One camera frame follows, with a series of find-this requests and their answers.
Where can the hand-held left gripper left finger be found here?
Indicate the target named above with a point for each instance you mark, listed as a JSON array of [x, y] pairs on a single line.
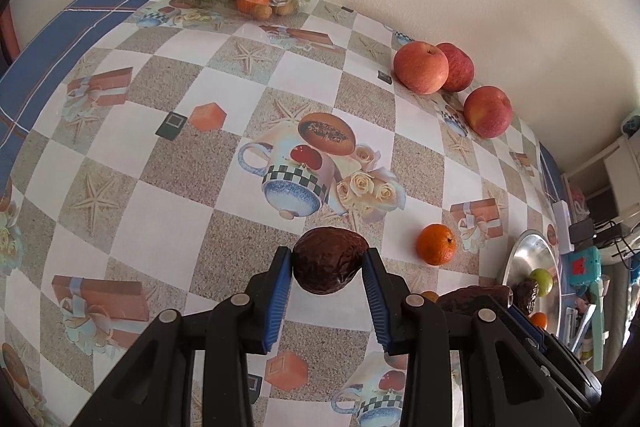
[[280, 297]]

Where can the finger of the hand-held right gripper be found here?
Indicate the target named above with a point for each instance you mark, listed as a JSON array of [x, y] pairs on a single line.
[[530, 332]]

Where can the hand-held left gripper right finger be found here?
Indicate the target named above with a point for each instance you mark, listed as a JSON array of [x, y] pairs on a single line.
[[375, 297]]

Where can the orange tangerine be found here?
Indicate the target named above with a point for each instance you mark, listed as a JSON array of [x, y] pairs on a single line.
[[539, 320], [430, 295]]

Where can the small dark brown date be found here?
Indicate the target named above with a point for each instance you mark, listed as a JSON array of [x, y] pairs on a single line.
[[527, 297]]

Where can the round dark brown date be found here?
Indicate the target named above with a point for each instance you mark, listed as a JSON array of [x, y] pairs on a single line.
[[325, 262]]

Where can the brown avocado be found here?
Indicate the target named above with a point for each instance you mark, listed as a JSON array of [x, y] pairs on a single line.
[[470, 297]]

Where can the stainless steel basin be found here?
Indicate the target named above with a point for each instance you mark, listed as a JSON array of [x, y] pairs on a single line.
[[530, 252]]

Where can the pale green bar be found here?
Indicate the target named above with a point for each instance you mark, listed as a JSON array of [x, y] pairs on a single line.
[[600, 317]]

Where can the small orange with stem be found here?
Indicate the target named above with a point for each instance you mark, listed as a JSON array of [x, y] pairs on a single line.
[[436, 244]]

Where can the teal device with red label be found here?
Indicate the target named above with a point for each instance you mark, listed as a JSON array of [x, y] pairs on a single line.
[[582, 269]]

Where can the white power strip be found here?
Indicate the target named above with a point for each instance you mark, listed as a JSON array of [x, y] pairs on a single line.
[[562, 227]]

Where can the black charger plug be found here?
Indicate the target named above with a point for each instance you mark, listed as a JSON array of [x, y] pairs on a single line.
[[581, 232]]

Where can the white wooden rack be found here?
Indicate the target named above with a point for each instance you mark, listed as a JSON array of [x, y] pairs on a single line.
[[620, 177]]

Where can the checkered printed tablecloth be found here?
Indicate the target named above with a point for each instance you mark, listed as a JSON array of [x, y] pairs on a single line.
[[200, 132]]

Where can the large red apple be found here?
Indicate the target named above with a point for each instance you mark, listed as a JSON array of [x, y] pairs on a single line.
[[487, 111]]

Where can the pale pink apple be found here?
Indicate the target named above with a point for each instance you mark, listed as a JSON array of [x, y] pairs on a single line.
[[420, 67]]

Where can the small orange fruit in container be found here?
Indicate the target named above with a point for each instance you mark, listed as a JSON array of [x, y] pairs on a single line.
[[252, 1]]

